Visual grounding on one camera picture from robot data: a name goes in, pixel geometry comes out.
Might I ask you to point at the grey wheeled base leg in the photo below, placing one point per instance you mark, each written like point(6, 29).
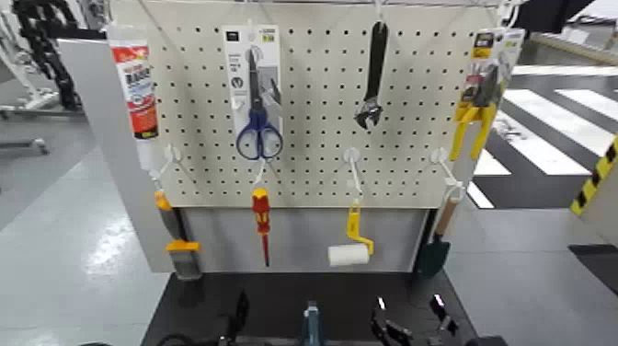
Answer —
point(24, 144)

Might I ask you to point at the black adjustable wrench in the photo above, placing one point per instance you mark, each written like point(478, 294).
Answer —
point(376, 63)

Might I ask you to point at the lower metal pegboard hook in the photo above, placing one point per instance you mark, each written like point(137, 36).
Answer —
point(438, 220)

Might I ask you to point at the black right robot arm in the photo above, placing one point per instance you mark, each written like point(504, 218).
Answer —
point(492, 342)

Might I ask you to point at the blue plastic crate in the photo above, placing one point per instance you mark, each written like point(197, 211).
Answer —
point(311, 326)

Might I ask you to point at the white sealant tube red label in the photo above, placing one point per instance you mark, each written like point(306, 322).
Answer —
point(137, 87)

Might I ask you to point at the yellow black hazard-striped panel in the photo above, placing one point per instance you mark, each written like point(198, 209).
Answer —
point(596, 178)

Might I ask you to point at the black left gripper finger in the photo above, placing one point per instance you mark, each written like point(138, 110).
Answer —
point(235, 319)

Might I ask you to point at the black bulky object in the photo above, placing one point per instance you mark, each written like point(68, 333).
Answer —
point(545, 14)

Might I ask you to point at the white perforated pegboard panel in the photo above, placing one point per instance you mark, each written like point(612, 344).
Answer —
point(316, 104)

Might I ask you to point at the white metal machine frame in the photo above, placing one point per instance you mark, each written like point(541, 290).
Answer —
point(26, 92)

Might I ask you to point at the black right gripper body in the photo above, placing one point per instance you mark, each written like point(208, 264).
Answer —
point(444, 342)

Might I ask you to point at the grey metal display stand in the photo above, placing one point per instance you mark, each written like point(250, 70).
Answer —
point(111, 145)

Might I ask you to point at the red yellow screwdriver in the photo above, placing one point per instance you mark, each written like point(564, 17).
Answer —
point(261, 210)

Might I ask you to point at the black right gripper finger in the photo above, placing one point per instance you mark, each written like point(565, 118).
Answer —
point(381, 331)
point(445, 319)

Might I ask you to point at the beige ledge beam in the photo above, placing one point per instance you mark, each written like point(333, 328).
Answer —
point(574, 50)

